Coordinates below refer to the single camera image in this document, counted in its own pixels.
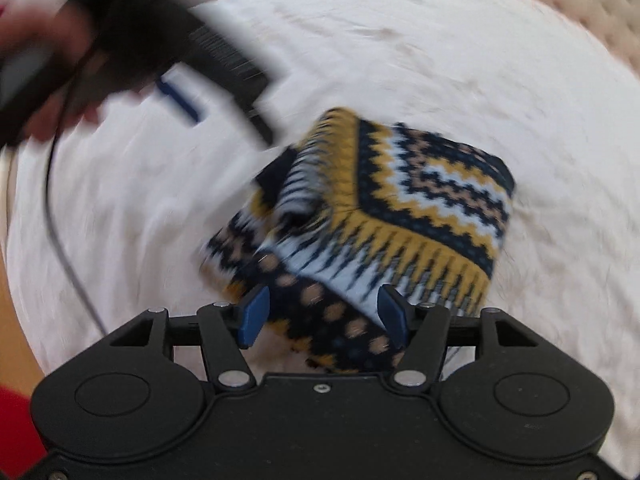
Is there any cream bedspread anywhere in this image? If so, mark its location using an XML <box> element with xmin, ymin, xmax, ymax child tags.
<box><xmin>1</xmin><ymin>0</ymin><xmax>639</xmax><ymax>475</ymax></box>

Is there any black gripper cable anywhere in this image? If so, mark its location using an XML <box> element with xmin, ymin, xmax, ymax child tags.
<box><xmin>41</xmin><ymin>44</ymin><xmax>111</xmax><ymax>338</ymax></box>

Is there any patterned knit sweater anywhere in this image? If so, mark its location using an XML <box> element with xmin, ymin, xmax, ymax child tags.
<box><xmin>200</xmin><ymin>108</ymin><xmax>515</xmax><ymax>373</ymax></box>

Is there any left hand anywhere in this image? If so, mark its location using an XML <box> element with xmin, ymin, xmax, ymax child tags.
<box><xmin>0</xmin><ymin>0</ymin><xmax>151</xmax><ymax>143</ymax></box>

